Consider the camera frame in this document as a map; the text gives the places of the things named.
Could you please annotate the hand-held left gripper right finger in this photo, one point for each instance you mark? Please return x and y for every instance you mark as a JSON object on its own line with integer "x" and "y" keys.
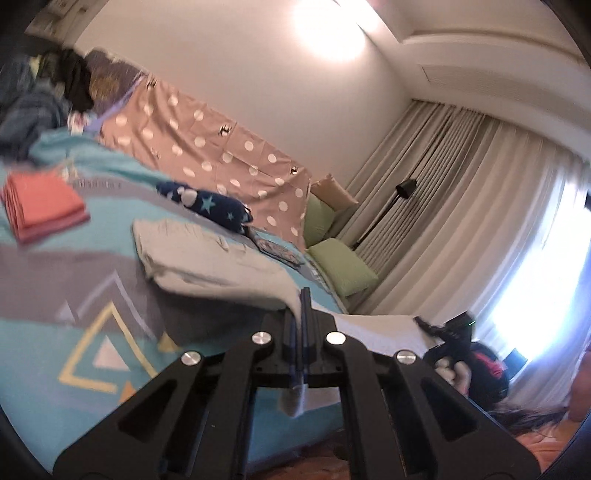
{"x": 311, "y": 341}

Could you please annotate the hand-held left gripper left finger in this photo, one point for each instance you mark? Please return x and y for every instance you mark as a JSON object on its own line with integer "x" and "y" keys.
{"x": 292, "y": 337}

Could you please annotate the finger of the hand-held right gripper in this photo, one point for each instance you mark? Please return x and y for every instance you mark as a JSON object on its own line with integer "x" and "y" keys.
{"x": 422, "y": 322}

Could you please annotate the light grey sweatshirt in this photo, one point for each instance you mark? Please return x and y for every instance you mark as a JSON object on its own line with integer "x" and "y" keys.
{"x": 207, "y": 267}

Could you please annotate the black clothes pile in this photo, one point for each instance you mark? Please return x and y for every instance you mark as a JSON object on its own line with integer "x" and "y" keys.
{"x": 78, "y": 83}

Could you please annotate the person's right hand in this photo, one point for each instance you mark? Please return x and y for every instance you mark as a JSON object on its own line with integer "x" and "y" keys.
{"x": 455, "y": 371}

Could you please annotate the green pillow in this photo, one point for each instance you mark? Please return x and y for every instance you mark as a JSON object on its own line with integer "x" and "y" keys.
{"x": 318, "y": 217}
{"x": 344, "y": 265}

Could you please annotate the folded floral cloth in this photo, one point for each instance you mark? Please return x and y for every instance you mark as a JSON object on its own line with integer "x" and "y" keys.
{"x": 277, "y": 251}

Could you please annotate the pale pleated curtain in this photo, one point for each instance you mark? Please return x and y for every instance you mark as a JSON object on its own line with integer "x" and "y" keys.
{"x": 461, "y": 207}

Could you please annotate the black floor lamp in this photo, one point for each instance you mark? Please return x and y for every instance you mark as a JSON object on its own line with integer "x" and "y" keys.
{"x": 406, "y": 188}

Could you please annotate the beige pillow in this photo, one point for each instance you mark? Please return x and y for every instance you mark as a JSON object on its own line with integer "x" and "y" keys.
{"x": 334, "y": 191}

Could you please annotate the navy star print blanket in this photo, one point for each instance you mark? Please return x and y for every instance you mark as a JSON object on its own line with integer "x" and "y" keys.
{"x": 212, "y": 205}

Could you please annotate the pink polka dot sheet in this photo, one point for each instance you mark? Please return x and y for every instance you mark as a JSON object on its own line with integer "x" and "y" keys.
{"x": 198, "y": 138}

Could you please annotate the folded coral pink cloth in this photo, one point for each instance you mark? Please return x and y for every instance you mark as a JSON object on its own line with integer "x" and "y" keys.
{"x": 41, "y": 203}

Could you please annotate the purple gold print headboard cloth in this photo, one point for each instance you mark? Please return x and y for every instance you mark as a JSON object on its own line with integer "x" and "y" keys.
{"x": 111, "y": 78}

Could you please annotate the teal blue blanket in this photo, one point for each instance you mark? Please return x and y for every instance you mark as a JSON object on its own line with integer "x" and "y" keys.
{"x": 32, "y": 110}

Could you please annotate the grey green camouflage garment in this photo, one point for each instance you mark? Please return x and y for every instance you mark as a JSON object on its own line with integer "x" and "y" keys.
{"x": 48, "y": 67}

